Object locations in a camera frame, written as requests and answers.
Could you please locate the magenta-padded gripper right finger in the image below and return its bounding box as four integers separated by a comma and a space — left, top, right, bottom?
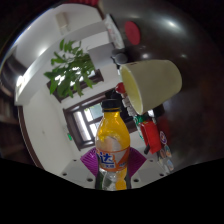
128, 147, 166, 190

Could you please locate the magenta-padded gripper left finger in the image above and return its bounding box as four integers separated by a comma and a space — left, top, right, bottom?
60, 148, 100, 190

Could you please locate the orange soda plastic bottle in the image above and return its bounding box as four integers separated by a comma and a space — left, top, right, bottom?
94, 98, 132, 191

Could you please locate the round printed sticker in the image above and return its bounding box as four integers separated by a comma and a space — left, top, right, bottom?
163, 144, 173, 158
165, 158, 175, 173
159, 130, 168, 144

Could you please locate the red plastic basket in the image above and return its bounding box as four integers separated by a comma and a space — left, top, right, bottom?
139, 118, 162, 155

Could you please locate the dark wooden double door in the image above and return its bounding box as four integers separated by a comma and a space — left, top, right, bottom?
63, 94, 108, 151

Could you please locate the green white pack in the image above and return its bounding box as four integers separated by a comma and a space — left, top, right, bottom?
133, 114, 148, 125

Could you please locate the small red round object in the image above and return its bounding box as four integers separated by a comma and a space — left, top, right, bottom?
114, 82, 127, 95

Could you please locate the pale yellow cup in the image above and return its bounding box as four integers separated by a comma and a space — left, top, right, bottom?
119, 59, 183, 116

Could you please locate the dark framed window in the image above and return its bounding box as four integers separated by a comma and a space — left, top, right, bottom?
46, 68, 104, 103

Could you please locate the potted plant in white pot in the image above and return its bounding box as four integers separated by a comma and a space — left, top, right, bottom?
43, 38, 98, 99

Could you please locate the small grey round object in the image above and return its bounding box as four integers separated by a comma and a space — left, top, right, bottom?
111, 49, 129, 67

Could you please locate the flat round red coaster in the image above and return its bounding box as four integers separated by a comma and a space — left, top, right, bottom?
124, 20, 142, 47

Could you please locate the printed paper brochure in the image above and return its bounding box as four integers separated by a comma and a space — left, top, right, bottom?
103, 13, 126, 49

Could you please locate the white wall heater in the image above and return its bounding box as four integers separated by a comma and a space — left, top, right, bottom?
54, 11, 71, 34

